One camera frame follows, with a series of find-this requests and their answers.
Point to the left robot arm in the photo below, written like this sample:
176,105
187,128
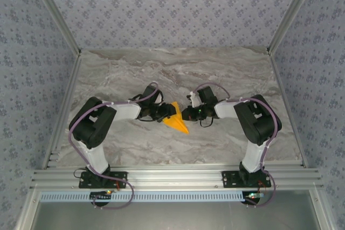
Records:
89,127

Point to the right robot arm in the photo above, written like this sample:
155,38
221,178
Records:
258,122

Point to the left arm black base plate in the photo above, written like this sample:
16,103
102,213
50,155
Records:
89,182

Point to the aluminium side rail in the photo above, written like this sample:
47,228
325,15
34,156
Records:
67,98
285,100

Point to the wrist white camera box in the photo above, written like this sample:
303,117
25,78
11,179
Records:
160,99
193,99

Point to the aluminium mounting rail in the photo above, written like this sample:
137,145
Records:
172,178

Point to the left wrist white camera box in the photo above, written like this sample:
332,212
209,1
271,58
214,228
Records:
160,99

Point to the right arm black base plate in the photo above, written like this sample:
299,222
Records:
229,180

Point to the orange paper sheet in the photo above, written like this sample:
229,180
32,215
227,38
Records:
176,125

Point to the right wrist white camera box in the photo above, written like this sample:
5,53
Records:
193,99

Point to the grey metal panel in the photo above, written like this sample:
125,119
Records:
172,216

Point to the aluminium frame post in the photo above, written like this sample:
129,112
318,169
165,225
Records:
292,12
58,17

